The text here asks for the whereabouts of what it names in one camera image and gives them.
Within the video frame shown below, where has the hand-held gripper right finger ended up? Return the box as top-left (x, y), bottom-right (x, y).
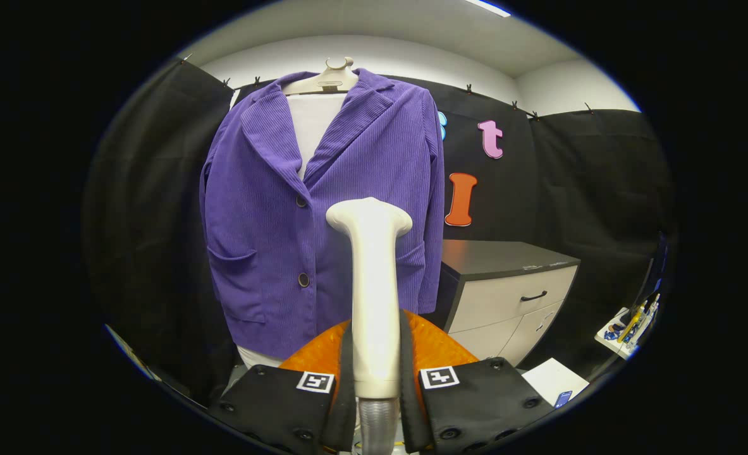
top-left (399, 308), bottom-right (555, 454)

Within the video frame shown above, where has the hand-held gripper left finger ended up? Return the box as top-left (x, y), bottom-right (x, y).
top-left (208, 319), bottom-right (357, 454)

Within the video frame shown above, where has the garment steamer hose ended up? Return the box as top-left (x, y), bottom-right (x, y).
top-left (358, 397), bottom-right (401, 455)

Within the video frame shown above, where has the white garment steamer head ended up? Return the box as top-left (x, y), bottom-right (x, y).
top-left (325, 197), bottom-right (414, 400)

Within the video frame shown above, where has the purple corduroy jacket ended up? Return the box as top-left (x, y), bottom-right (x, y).
top-left (200, 68), bottom-right (445, 361)

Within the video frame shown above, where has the white paper sheet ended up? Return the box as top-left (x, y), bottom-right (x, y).
top-left (522, 358), bottom-right (589, 408)

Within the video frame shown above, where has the grey top white cabinet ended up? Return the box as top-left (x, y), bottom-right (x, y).
top-left (426, 239), bottom-right (582, 367)

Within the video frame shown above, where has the patterned sheet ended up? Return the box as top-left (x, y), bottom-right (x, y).
top-left (105, 324), bottom-right (159, 382)

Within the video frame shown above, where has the white tray of tools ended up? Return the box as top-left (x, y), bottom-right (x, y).
top-left (595, 294), bottom-right (661, 361)

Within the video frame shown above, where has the white ironing form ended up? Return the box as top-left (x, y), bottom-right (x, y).
top-left (238, 94), bottom-right (348, 369)

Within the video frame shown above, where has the row of black clips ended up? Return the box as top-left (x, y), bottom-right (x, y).
top-left (181, 54), bottom-right (596, 121)

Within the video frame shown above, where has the cream plastic hanger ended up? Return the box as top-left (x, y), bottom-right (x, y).
top-left (283, 57), bottom-right (359, 95)

